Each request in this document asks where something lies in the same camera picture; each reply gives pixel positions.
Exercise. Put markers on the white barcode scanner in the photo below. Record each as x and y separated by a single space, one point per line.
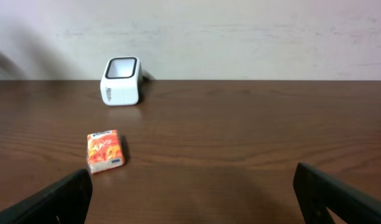
120 84

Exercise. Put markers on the orange tissue pack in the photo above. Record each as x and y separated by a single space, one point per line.
104 151

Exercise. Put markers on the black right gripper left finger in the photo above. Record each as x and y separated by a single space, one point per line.
65 201

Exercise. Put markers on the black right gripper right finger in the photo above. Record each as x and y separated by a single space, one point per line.
318 194

